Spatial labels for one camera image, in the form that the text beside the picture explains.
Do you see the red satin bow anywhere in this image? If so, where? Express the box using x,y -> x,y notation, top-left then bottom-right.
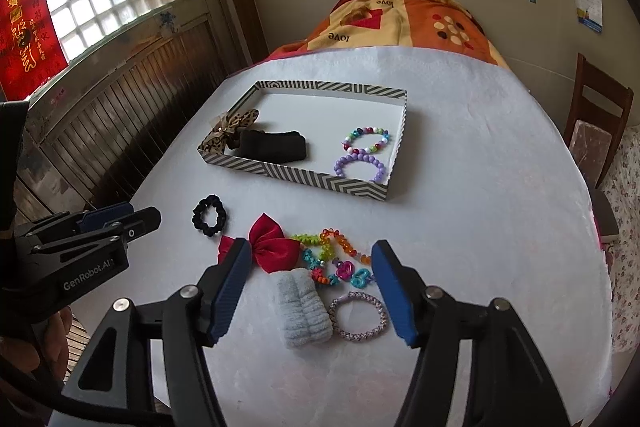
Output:
217,214 -> 303,275

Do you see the colourful plastic chain bracelet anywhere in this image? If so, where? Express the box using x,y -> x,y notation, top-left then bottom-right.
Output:
290,228 -> 373,265

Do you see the leopard print bow hair tie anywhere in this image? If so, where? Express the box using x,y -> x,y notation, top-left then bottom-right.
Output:
200,108 -> 261,155

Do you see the orange printed blanket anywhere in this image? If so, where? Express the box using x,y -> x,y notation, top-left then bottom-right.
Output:
260,0 -> 511,68

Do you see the black cloth headband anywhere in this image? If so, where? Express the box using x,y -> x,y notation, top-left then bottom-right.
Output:
227,129 -> 310,166

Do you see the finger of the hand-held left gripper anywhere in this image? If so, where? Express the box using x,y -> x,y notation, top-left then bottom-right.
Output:
15,201 -> 136,238
27,206 -> 163,259

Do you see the wooden slatted panel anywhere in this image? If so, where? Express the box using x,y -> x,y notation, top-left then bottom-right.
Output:
15,17 -> 236,218

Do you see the black frilly scrunchie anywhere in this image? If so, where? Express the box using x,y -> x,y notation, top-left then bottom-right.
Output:
191,194 -> 226,239

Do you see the person's left hand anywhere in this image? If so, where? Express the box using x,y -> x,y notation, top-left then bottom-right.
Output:
0,306 -> 76,383

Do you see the purple bead bracelet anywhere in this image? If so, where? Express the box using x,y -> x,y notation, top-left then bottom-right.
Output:
332,148 -> 388,184

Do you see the red hanging banner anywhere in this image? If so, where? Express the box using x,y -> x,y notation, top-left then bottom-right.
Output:
0,0 -> 69,102

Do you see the pale braided bracelet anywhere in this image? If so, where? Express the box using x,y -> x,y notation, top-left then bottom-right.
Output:
327,291 -> 388,342

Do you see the striped shallow cardboard box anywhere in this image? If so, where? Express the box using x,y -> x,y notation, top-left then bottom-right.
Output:
196,79 -> 408,202

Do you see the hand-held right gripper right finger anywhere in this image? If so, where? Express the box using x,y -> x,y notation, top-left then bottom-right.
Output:
371,239 -> 571,427

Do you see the pink and blue charm bracelet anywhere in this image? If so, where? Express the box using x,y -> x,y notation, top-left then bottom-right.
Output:
334,258 -> 376,289

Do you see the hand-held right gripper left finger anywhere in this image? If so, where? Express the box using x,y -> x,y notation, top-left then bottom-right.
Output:
47,238 -> 252,427

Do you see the floral cloth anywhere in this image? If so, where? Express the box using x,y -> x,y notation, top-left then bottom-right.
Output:
597,122 -> 640,358

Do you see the grey fluffy headband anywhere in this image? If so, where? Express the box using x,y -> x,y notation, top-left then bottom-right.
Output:
272,269 -> 333,349

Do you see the brown wooden chair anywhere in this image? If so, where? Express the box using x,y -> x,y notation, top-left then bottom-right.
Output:
562,53 -> 635,245

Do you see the multicolour bead bracelet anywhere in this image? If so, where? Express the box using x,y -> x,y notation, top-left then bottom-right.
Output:
342,124 -> 392,155

